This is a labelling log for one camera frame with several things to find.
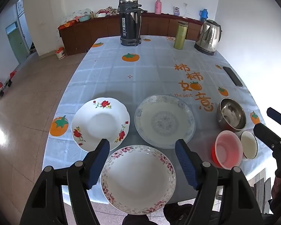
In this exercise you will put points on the pink thermos flask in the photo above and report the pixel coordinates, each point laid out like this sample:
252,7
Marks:
157,7

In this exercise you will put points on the white enamel bowl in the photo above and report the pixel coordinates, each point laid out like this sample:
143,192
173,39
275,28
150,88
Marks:
249,145

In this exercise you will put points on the patterned cloth pile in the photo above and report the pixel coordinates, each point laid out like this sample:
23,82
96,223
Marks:
107,11

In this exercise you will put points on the black smartphone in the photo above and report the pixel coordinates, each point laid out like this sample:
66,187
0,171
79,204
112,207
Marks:
233,76

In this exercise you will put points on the light blue persimmon tablecloth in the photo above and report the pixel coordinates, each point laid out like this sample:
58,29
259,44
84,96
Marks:
154,75

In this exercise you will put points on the stainless steel electric kettle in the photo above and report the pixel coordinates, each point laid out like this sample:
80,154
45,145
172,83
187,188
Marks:
208,36

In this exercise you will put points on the white plate with red flowers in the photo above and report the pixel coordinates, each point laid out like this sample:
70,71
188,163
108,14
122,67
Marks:
98,121

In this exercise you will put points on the teal basin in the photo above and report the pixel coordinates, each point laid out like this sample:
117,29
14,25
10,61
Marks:
84,18

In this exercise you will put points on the stainless steel bowl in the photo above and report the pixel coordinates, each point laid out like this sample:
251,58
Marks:
231,116

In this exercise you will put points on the white purple container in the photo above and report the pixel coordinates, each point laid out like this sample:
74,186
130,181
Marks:
177,11

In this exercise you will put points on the green door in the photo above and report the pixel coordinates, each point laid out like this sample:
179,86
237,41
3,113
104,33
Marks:
17,44

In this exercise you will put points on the blue thermos flask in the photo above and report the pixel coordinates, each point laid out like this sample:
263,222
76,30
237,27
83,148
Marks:
203,16

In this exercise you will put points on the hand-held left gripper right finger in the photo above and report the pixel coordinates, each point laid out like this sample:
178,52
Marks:
186,166

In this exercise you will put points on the pink plastic bowl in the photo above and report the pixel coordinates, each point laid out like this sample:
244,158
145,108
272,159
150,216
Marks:
227,150

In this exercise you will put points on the grey chair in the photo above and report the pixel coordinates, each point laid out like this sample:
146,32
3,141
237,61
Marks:
263,194

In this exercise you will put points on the blue patterned plate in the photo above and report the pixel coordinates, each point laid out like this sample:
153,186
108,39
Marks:
164,121

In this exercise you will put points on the white bucket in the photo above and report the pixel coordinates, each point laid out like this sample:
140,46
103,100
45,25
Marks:
60,53

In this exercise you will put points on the brown wooden cabinet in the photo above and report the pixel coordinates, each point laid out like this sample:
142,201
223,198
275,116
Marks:
103,30

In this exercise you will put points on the orange box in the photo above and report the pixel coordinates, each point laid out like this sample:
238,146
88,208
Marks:
69,23

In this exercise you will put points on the green tumbler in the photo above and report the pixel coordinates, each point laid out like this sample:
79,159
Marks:
180,36

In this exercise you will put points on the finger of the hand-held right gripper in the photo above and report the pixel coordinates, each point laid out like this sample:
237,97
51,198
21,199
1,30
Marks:
279,119
264,132

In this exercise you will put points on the pink floral deep plate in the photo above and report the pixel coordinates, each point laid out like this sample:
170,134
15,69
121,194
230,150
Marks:
138,180

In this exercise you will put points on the black thermos jug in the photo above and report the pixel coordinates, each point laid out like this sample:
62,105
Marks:
128,23

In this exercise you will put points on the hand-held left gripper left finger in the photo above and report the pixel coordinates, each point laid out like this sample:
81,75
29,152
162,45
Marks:
99,166

